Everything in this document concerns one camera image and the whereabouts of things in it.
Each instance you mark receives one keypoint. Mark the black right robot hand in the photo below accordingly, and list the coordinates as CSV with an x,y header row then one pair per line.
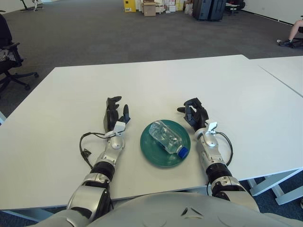
x,y
198,114

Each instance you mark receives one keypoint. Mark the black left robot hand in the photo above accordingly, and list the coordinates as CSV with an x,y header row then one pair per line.
x,y
112,113

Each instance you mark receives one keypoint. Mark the clear water bottle blue cap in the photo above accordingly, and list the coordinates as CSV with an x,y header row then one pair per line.
x,y
168,139

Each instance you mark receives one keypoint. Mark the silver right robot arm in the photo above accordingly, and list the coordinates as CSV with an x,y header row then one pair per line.
x,y
215,163

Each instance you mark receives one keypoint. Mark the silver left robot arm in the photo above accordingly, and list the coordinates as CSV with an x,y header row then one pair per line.
x,y
101,170

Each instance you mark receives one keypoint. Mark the green round plate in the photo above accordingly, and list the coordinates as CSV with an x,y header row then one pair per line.
x,y
151,151

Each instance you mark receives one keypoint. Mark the grey robot torso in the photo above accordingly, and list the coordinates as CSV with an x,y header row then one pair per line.
x,y
189,212

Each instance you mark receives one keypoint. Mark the dark blue suitcase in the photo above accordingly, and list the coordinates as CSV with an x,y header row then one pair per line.
x,y
201,9

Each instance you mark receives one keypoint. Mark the white plastic bag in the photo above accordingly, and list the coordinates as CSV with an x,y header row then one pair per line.
x,y
189,8

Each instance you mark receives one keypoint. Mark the yellow box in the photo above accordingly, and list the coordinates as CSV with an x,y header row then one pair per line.
x,y
129,5

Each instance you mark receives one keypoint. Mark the brown cardboard box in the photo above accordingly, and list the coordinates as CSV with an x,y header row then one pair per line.
x,y
149,9

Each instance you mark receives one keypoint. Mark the black office chair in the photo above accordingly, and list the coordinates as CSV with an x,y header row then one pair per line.
x,y
10,65

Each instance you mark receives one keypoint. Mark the stack of white boxes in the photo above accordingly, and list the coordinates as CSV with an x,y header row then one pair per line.
x,y
170,5

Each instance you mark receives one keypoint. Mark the black and red chair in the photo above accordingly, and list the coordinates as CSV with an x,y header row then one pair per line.
x,y
234,6

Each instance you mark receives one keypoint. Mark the seated person in shorts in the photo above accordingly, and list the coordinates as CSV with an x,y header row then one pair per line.
x,y
294,29

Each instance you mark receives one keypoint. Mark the person in black top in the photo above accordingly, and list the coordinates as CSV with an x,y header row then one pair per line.
x,y
4,30

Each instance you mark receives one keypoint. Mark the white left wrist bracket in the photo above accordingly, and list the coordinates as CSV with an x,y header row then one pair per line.
x,y
118,128

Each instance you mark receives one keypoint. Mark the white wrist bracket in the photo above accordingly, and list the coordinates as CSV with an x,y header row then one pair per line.
x,y
118,128
211,127

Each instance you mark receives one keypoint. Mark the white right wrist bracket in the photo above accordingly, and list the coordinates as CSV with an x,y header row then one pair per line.
x,y
211,127

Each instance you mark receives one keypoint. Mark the white table leg frame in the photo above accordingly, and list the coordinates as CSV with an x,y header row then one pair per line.
x,y
26,214
279,188

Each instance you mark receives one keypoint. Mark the white metal floor frame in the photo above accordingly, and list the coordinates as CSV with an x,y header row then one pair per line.
x,y
30,5

